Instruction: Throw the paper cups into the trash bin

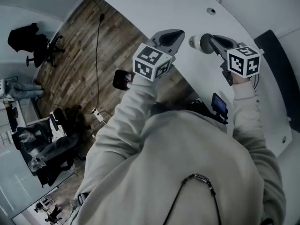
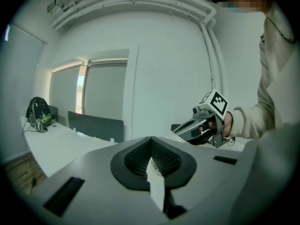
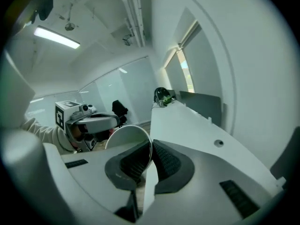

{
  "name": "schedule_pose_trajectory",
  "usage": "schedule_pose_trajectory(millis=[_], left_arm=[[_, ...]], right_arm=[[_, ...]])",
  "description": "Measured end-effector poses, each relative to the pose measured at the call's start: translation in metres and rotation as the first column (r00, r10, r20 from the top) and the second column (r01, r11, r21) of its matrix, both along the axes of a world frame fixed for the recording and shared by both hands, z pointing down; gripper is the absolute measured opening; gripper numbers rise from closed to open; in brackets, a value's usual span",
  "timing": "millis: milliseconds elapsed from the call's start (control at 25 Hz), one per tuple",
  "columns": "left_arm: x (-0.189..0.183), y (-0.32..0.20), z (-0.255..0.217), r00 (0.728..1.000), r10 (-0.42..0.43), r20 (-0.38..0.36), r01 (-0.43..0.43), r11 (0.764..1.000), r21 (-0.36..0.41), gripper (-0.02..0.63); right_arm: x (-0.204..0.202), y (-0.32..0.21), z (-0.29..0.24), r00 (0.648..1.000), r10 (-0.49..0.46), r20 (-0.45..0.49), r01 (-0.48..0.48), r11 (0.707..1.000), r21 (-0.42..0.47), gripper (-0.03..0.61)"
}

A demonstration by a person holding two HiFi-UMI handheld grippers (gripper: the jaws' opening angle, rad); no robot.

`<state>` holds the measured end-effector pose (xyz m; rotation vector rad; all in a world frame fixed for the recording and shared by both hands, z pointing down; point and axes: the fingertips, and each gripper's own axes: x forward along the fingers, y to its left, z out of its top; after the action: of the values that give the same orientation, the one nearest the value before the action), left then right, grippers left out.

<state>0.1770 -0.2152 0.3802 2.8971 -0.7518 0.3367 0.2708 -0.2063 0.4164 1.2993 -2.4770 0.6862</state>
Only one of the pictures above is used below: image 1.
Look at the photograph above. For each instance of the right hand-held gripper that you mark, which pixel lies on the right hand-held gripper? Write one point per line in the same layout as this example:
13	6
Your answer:
243	62

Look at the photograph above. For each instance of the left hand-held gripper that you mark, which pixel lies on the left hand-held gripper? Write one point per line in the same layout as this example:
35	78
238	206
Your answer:
152	62

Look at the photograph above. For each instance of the white paper cup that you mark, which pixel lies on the white paper cup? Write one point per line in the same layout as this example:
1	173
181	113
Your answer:
199	43

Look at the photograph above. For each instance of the small black trash bin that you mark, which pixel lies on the small black trash bin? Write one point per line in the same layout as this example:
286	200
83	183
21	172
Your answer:
119	80

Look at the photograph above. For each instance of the person's right forearm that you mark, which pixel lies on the person's right forearm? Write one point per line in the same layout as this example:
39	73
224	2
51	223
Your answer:
246	107

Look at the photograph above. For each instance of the person's left forearm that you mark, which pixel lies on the person's left forearm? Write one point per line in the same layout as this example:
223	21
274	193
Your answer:
131	116

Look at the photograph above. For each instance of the white curved desk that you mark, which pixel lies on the white curved desk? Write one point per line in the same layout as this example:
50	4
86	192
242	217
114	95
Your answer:
164	8

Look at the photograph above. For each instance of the black chest-mounted screen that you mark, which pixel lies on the black chest-mounted screen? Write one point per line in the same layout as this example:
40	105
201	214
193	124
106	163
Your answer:
219	103

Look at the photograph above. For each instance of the dark desk partition panel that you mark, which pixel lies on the dark desk partition panel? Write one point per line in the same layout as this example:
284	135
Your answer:
276	67

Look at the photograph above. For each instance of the white power strip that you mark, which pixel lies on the white power strip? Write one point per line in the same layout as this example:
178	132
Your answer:
99	117

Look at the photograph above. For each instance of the person's torso in pale hoodie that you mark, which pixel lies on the person's torso in pale hoodie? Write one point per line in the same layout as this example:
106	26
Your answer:
175	172

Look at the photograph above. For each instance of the black chair with white garment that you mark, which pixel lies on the black chair with white garment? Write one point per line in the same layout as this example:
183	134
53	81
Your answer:
55	121

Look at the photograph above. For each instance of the plastic-wrapped black chair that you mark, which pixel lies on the plastic-wrapped black chair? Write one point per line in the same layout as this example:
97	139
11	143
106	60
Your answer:
56	146

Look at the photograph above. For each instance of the office chair with black jacket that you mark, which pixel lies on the office chair with black jacket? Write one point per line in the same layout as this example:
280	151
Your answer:
23	39

